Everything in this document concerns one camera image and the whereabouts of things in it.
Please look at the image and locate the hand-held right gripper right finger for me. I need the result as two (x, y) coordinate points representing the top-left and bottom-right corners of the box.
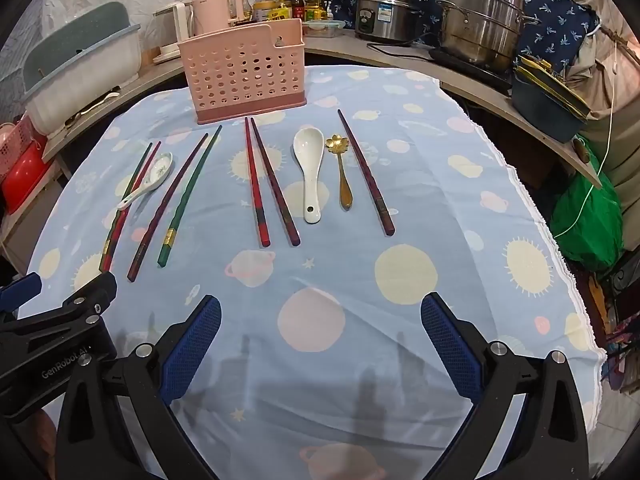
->
(420, 291), (591, 480)

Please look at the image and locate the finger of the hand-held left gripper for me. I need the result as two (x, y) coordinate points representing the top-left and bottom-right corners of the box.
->
(0, 271), (119, 357)
(0, 272), (44, 314)

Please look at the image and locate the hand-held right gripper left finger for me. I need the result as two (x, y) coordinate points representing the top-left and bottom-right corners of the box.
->
(57, 294), (223, 480)

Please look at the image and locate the dark red chopstick gold band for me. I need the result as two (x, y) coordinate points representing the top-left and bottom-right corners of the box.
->
(127, 133), (209, 283)

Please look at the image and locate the green chopstick gold band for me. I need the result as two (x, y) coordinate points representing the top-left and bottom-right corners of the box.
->
(157, 125), (223, 268)

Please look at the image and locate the red chopstick dark plaid handle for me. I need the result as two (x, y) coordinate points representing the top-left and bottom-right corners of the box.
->
(243, 116), (272, 249)

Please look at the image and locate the dark red brown chopstick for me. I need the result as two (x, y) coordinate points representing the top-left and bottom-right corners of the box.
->
(337, 108), (396, 237)
(250, 117), (301, 247)

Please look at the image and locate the pink perforated utensil basket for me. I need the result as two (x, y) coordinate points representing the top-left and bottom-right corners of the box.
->
(178, 19), (307, 126)

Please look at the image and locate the red plastic basin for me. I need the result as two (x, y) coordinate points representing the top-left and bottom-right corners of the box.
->
(0, 142), (47, 212)

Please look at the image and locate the blue planet print tablecloth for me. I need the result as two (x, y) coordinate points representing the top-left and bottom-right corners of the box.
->
(25, 65), (608, 480)

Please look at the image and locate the small pink plastic basket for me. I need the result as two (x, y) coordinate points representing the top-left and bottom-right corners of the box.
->
(0, 115), (39, 176)

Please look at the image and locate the slim green plaid chopstick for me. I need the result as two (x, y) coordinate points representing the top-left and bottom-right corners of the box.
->
(100, 142), (153, 268)

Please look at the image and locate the small white floral spoon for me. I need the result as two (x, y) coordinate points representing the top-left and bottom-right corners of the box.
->
(116, 152), (174, 210)

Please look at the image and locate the slim red plaid chopstick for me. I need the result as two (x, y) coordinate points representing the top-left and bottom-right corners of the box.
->
(104, 141), (162, 272)

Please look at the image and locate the green plastic bag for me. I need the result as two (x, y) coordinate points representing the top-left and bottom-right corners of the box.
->
(549, 137), (627, 274)

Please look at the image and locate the gold flower spoon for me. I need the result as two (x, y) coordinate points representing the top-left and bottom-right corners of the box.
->
(325, 134), (354, 210)

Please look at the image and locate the white plastic spoon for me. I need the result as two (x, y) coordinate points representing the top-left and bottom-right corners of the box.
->
(65, 91), (122, 129)

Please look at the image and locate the large white ceramic spoon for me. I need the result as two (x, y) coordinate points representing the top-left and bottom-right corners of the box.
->
(293, 127), (325, 224)

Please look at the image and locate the white dish box green lid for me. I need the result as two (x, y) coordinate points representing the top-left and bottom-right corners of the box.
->
(22, 1), (144, 134)

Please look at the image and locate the curved wooden counter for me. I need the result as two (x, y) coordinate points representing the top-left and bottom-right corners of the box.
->
(41, 34), (604, 190)

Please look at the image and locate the stack of yellow teal bowls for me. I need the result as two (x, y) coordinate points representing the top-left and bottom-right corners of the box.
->
(510, 54), (597, 144)

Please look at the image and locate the black induction cooker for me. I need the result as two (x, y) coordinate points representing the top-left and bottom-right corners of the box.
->
(429, 47), (517, 97)

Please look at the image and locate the white electric kettle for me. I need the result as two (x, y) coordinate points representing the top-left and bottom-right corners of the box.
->
(153, 2), (194, 64)

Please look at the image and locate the pink electric kettle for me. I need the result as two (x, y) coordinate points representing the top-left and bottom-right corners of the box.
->
(192, 0), (252, 42)

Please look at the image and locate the beige curtain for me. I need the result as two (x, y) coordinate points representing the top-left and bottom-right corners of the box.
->
(574, 0), (640, 211)

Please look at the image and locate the steel steamer pot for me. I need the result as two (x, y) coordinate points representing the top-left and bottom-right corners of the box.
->
(435, 0), (542, 72)

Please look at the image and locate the steel rice cooker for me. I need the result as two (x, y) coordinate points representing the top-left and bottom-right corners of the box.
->
(354, 0), (422, 44)

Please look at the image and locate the clear food container green lid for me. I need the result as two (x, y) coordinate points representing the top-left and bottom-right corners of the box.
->
(302, 19), (347, 39)

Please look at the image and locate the yellow lidded jar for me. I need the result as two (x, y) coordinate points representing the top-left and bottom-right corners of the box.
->
(252, 0), (294, 24)

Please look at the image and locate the navy floral cloth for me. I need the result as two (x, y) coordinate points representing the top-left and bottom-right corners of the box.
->
(320, 0), (602, 70)

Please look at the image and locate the white cable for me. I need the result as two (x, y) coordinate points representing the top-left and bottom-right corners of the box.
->
(551, 24), (620, 239)

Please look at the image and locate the black power cable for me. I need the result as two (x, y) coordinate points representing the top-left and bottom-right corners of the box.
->
(366, 34), (437, 62)

